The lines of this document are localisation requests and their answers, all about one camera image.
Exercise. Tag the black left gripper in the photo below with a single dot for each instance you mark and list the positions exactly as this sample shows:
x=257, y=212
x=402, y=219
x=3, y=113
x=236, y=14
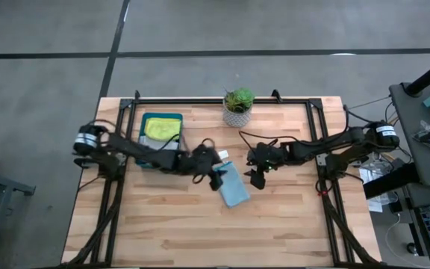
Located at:
x=204, y=160

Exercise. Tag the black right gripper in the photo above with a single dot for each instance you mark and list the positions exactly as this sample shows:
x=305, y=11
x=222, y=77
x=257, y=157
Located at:
x=269, y=157

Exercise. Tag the light blue teal-edged towel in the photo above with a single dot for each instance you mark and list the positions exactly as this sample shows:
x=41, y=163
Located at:
x=233, y=187

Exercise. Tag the lime green microfiber towel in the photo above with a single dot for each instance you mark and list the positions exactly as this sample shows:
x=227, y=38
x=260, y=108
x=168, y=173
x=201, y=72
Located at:
x=162, y=129

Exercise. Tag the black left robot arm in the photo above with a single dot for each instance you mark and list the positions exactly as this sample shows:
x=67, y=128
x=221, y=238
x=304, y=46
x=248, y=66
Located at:
x=136, y=151

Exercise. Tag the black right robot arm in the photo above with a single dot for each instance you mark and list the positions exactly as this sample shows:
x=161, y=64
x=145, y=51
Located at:
x=312, y=145

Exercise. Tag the succulent in patterned pot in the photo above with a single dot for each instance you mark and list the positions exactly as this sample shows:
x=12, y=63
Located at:
x=238, y=108

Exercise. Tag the teal plastic bin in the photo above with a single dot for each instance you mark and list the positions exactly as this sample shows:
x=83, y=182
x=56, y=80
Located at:
x=140, y=164

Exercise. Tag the white papers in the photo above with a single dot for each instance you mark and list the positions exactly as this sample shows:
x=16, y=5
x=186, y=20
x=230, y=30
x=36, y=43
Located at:
x=375, y=205

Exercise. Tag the black desk support beam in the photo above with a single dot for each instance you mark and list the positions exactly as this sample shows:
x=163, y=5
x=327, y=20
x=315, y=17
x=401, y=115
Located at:
x=386, y=183

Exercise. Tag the grey side desk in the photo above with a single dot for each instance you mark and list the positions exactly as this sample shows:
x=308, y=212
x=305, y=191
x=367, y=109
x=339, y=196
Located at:
x=409, y=112

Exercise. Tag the black slanted pole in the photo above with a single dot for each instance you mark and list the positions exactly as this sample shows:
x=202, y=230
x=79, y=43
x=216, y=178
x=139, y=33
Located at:
x=429, y=76

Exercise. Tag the black aluminium table frame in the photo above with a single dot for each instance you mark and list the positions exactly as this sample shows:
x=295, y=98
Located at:
x=218, y=101

